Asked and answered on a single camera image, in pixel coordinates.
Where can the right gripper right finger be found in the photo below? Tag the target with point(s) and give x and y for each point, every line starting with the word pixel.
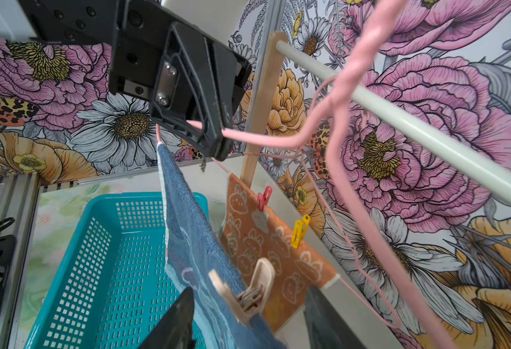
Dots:
pixel 326 328

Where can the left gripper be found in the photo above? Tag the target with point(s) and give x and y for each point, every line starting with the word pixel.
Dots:
pixel 194 83

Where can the orange bunny towel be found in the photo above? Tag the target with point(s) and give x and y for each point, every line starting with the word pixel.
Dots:
pixel 250 234

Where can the yellow clothespin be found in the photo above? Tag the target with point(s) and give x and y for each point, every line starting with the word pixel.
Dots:
pixel 299 231

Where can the wooden clothes rack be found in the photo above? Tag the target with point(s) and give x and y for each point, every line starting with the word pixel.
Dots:
pixel 484 171

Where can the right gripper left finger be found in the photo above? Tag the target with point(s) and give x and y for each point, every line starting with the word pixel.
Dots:
pixel 175 329

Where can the blue towel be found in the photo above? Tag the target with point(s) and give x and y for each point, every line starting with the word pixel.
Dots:
pixel 192 252

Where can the red clothespin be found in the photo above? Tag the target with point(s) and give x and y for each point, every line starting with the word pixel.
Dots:
pixel 263 198

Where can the aluminium front rail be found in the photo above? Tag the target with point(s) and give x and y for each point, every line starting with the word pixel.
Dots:
pixel 18 200

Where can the teal plastic basket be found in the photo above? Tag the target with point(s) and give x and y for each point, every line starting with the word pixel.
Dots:
pixel 111 289

